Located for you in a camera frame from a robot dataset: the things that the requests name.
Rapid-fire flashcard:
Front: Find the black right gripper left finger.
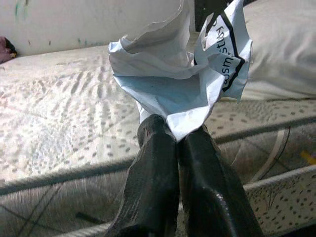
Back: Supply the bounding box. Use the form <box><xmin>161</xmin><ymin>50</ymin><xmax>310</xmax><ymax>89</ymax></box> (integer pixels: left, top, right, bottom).
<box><xmin>105</xmin><ymin>114</ymin><xmax>180</xmax><ymax>237</ymax></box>

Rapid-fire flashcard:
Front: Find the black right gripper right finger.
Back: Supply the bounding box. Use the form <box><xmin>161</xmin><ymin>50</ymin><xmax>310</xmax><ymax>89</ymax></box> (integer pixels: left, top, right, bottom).
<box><xmin>177</xmin><ymin>125</ymin><xmax>264</xmax><ymax>237</ymax></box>

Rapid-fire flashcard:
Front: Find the white printed paper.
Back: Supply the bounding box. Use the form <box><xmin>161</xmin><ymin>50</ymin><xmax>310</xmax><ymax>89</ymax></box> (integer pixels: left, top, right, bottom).
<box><xmin>108</xmin><ymin>0</ymin><xmax>254</xmax><ymax>143</ymax></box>

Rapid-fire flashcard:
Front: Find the white quilted mattress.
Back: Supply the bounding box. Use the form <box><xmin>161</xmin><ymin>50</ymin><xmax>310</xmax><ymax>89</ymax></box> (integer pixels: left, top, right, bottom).
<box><xmin>0</xmin><ymin>45</ymin><xmax>316</xmax><ymax>237</ymax></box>

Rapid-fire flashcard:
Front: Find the white pillow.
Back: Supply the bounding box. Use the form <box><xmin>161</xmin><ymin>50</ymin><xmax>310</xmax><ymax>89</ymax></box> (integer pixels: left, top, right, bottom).
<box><xmin>243</xmin><ymin>0</ymin><xmax>316</xmax><ymax>102</ymax></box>

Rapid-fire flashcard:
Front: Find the purple cartoon print blanket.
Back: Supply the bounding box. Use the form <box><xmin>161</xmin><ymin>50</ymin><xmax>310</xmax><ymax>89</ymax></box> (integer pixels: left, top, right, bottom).
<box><xmin>0</xmin><ymin>36</ymin><xmax>18</xmax><ymax>64</ymax></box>

